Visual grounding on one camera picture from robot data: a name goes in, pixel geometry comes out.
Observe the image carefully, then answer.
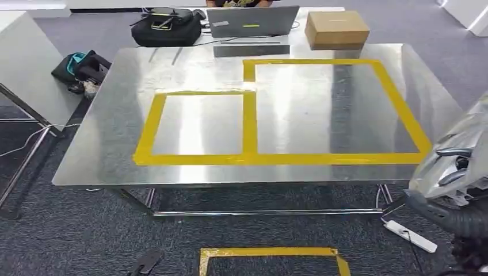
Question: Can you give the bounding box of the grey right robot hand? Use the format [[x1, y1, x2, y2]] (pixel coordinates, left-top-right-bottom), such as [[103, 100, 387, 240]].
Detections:
[[435, 147, 474, 187]]

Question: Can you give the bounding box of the silver plastic wheel hubcap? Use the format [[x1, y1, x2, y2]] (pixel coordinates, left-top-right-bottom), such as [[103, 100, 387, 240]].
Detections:
[[408, 91, 488, 202]]

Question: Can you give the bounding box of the white power strip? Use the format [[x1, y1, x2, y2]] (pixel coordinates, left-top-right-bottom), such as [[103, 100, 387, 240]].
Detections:
[[383, 220, 439, 255]]

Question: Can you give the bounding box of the white cabinet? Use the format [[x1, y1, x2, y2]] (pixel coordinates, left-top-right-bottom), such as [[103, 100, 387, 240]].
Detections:
[[437, 0, 488, 38]]

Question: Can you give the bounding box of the brown cardboard box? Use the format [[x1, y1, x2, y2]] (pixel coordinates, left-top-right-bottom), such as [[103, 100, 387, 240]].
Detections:
[[303, 10, 371, 51]]

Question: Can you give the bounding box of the pale desk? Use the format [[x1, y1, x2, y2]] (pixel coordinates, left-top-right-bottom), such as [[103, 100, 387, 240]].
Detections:
[[142, 5, 346, 49]]

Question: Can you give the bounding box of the yellow floor tape rectangle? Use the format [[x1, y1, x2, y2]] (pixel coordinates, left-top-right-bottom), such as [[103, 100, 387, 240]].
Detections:
[[199, 247, 352, 276]]

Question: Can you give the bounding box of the grey laptop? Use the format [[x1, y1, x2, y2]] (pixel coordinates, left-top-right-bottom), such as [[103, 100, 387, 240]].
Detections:
[[206, 5, 301, 39]]

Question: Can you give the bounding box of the person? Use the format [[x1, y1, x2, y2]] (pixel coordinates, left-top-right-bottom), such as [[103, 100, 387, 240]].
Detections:
[[205, 0, 274, 9]]

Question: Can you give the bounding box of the black backpack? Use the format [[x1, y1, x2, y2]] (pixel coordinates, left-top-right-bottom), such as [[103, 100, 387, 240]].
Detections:
[[129, 7, 207, 48]]

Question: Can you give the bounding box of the steel bench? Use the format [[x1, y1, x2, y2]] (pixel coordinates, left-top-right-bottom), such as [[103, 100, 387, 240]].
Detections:
[[51, 43, 464, 220]]

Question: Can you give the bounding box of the black and teal bag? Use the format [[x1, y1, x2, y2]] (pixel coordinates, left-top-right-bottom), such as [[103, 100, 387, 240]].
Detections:
[[51, 49, 112, 97]]

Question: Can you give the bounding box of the white table with metal legs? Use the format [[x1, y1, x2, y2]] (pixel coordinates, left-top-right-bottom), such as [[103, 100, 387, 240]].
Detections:
[[0, 10, 83, 211]]

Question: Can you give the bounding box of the thin white cable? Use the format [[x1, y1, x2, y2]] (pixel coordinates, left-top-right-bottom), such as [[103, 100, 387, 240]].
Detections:
[[0, 122, 82, 158]]

